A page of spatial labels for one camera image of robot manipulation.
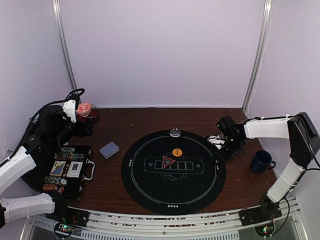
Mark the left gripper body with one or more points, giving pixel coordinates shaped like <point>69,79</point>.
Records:
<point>80,132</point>

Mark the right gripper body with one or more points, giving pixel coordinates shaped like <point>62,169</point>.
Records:
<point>227,154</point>

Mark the orange round blind button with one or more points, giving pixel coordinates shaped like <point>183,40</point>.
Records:
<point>177,152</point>

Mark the clear acrylic dealer button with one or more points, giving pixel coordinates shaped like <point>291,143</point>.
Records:
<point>175,132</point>

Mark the red triangle marker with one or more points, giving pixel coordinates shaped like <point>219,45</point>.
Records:
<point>167,161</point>

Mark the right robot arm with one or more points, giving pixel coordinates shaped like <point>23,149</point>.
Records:
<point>292,139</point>

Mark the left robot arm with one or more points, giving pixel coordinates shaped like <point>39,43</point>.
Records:
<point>47,132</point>

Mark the red patterned bowl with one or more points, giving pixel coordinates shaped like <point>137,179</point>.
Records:
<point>85,112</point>

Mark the blue playing card deck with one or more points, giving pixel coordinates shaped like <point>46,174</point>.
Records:
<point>109,150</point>

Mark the dark blue mug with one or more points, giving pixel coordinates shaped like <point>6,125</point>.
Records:
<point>262,161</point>

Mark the black poker chip case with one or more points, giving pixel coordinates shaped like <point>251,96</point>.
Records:
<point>40,179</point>

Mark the card deck in case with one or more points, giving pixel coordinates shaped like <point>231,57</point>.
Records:
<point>58,168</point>
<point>74,169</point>

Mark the round black poker mat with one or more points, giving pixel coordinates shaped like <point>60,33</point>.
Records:
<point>187,186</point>

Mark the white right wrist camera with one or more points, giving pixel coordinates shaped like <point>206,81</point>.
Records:
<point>217,140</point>

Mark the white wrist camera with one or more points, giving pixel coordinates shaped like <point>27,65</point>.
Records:
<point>69,107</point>
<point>217,140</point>

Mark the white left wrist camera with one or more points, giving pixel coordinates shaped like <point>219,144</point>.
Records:
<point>69,107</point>

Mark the front aluminium rail base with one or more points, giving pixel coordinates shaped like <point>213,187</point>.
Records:
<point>223,225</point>

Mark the left aluminium frame post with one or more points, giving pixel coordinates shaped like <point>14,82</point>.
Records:
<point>63,43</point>

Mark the aluminium frame post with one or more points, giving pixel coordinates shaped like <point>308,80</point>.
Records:
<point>260,51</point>
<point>63,43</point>

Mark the right aluminium frame post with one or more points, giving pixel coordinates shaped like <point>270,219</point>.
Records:
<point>260,51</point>

